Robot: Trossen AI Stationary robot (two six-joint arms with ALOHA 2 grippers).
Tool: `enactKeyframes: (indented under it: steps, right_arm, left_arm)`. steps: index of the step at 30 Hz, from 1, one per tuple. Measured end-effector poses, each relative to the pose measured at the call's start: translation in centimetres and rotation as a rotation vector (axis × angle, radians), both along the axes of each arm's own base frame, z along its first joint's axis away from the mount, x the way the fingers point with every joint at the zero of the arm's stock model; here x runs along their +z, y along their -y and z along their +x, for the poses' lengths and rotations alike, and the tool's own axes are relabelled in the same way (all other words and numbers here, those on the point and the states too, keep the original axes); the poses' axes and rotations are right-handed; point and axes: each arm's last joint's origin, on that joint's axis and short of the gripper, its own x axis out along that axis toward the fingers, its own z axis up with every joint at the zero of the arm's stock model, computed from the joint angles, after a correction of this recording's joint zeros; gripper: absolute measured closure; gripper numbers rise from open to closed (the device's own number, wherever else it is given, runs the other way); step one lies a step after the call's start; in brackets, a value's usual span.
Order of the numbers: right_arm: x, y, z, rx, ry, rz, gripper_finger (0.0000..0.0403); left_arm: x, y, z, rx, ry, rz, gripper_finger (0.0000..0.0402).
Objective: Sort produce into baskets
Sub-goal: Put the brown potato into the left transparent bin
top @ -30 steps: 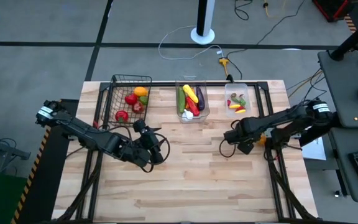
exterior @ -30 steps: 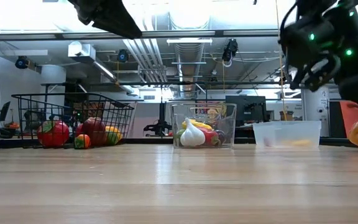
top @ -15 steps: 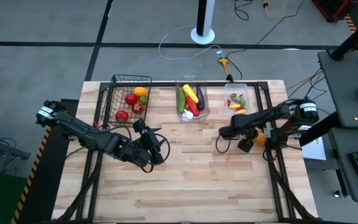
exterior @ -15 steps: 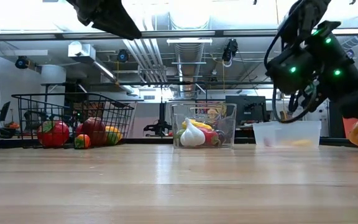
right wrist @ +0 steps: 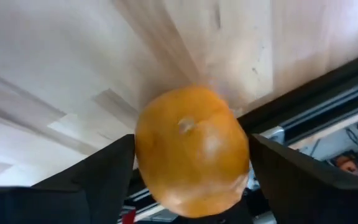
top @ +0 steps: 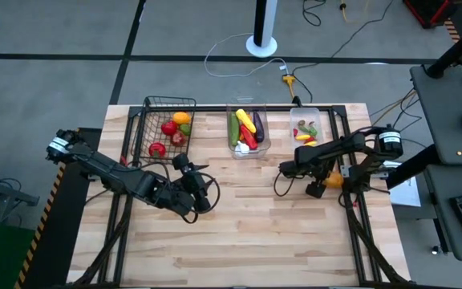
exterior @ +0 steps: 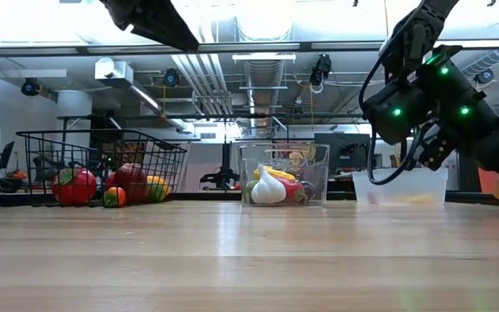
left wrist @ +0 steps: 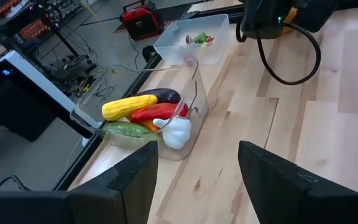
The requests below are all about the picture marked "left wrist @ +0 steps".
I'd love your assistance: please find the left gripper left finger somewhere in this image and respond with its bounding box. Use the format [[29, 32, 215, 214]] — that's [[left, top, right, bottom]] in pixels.
[[68, 141, 159, 224]]

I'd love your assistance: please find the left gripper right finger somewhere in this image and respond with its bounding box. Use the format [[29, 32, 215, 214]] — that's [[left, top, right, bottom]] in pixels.
[[238, 141, 354, 224]]

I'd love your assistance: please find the dark green small chili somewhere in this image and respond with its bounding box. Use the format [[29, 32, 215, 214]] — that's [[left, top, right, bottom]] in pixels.
[[193, 32, 208, 44]]

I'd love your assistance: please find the green cucumber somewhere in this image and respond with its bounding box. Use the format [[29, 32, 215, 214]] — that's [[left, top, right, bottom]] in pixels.
[[101, 121, 155, 139]]

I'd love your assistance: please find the orange carrot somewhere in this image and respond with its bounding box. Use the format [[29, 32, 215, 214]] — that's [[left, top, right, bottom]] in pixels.
[[140, 119, 160, 133]]

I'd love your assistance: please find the white garlic bulb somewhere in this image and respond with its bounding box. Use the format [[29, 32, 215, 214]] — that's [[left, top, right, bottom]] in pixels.
[[152, 116, 193, 151]]

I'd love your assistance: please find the yellow corn cob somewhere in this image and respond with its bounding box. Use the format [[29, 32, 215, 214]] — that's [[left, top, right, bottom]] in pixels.
[[101, 94, 158, 122]]

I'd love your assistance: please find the long red pepper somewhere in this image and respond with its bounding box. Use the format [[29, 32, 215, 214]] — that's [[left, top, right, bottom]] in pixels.
[[129, 102, 189, 123]]

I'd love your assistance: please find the purple eggplant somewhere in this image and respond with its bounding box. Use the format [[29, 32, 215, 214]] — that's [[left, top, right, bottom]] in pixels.
[[135, 88, 182, 105]]

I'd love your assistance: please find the translucent low plastic container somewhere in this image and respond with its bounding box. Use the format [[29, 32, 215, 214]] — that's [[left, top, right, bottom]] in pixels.
[[153, 13, 231, 66]]

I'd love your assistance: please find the clear plastic tall bin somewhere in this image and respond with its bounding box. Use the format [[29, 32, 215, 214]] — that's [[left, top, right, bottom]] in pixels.
[[69, 58, 211, 162]]

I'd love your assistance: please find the black white pole stand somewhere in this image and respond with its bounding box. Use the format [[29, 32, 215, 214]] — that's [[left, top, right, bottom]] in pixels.
[[0, 49, 83, 125]]

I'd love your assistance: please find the orange parts bin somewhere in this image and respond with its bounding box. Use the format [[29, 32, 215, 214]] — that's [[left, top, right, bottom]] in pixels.
[[0, 0, 23, 16], [17, 18, 48, 42]]

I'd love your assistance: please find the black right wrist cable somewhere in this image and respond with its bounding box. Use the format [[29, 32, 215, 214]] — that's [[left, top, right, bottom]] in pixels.
[[236, 20, 322, 86]]

